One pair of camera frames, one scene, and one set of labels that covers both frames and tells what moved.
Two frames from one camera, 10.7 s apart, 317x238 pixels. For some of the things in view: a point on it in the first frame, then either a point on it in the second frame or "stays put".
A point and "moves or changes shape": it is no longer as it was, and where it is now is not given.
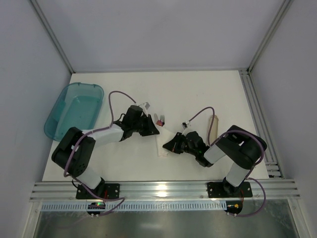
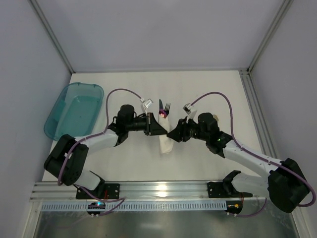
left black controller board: (96, 205) stays put
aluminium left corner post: (52, 33) stays put
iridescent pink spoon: (159, 122) moves or changes shape
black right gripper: (180, 143) → (183, 130)
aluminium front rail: (277, 189) stays put
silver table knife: (156, 118) moves or changes shape
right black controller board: (234, 207) stays put
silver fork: (162, 120) → (167, 108)
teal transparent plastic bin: (77, 105) stays put
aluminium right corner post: (285, 7) stays put
